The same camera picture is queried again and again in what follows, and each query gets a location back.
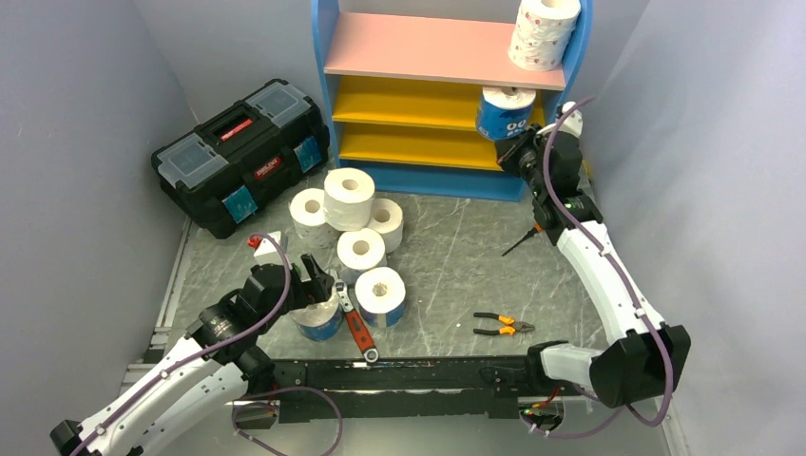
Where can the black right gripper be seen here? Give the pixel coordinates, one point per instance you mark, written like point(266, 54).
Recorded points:
point(507, 149)

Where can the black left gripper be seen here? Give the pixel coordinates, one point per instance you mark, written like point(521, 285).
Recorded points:
point(315, 291)

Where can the blue roll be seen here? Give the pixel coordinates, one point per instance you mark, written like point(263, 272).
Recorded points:
point(504, 111)
point(381, 296)
point(321, 321)

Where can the pink patterned paper towel roll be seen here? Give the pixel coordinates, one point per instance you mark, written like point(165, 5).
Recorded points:
point(541, 33)

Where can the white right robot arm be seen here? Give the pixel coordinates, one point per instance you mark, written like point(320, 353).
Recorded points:
point(645, 356)

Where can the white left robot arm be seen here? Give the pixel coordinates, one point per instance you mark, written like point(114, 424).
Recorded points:
point(217, 356)

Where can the blue shelf with coloured boards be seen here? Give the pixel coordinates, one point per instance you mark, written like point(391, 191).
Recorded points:
point(401, 94)

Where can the white roll front of pile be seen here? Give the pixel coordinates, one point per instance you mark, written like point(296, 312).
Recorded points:
point(358, 252)

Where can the white roll of pile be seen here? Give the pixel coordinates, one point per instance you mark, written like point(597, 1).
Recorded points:
point(358, 252)
point(307, 212)
point(387, 220)
point(348, 198)

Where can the white roll left of pile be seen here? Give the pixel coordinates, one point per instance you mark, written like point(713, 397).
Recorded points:
point(307, 212)

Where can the white roll top of pile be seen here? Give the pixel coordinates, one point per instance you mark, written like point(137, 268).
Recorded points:
point(348, 198)

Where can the red adjustable wrench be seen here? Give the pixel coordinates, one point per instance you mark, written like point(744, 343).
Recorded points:
point(356, 325)

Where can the white roll right of pile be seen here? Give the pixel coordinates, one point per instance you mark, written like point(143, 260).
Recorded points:
point(387, 220)

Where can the black plastic toolbox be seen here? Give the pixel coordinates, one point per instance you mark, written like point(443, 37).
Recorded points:
point(227, 169)

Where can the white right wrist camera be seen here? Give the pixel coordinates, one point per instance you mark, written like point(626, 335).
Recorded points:
point(574, 122)

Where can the orange handled screwdriver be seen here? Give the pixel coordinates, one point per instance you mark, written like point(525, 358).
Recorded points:
point(531, 233)

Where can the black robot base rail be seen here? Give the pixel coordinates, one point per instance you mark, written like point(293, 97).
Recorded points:
point(498, 387)

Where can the orange handled pliers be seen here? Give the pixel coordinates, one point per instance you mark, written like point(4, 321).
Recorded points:
point(509, 325)

